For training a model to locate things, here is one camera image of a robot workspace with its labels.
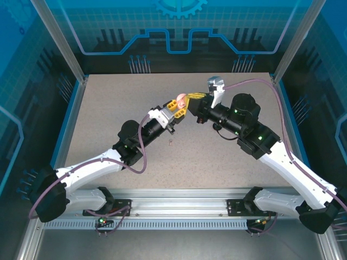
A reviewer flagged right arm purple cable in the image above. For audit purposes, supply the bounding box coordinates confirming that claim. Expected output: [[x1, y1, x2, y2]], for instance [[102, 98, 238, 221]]
[[224, 77, 347, 237]]

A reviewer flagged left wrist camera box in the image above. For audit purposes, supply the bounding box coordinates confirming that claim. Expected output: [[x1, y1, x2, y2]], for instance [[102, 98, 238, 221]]
[[148, 106, 174, 130]]

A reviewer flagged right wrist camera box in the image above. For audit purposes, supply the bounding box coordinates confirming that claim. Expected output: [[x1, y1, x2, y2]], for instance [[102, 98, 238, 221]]
[[207, 76, 226, 108]]

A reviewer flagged aluminium corner post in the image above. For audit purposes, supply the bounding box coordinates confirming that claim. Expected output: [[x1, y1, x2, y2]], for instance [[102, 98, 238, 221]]
[[29, 0, 89, 83], [272, 0, 324, 83]]

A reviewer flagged slotted grey cable duct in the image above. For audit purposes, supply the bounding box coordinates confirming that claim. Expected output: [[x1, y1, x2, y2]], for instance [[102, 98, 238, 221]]
[[42, 219, 250, 231]]

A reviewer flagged connector with yellow plug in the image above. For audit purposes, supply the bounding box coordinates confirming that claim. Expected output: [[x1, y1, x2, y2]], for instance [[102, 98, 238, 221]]
[[247, 216, 272, 229]]

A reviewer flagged connector with green red lights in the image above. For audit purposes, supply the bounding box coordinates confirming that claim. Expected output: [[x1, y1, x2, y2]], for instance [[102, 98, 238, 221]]
[[94, 213, 113, 228]]

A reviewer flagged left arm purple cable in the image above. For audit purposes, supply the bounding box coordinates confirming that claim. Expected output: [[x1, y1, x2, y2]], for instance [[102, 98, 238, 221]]
[[28, 113, 149, 237]]

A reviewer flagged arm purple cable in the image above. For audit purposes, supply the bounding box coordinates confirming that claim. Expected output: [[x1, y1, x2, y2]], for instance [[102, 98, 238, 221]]
[[28, 113, 149, 237], [224, 77, 347, 237]]

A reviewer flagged pink round charging case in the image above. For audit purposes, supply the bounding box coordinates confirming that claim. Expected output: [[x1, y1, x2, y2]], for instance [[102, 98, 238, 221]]
[[176, 93, 189, 110]]

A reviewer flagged grey metal frame tray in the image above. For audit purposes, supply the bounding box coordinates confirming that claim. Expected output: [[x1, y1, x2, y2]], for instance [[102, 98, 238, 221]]
[[17, 210, 341, 260]]

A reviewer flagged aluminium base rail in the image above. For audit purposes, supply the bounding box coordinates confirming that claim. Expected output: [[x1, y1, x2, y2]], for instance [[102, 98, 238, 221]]
[[34, 187, 324, 220]]

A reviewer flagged aluminium side frame rail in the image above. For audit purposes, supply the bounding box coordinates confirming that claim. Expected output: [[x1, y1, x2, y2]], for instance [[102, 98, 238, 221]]
[[272, 78, 317, 197], [40, 77, 89, 198]]

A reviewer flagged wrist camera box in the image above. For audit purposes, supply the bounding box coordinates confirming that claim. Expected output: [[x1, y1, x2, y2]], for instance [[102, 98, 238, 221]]
[[148, 106, 174, 130], [207, 76, 226, 108]]

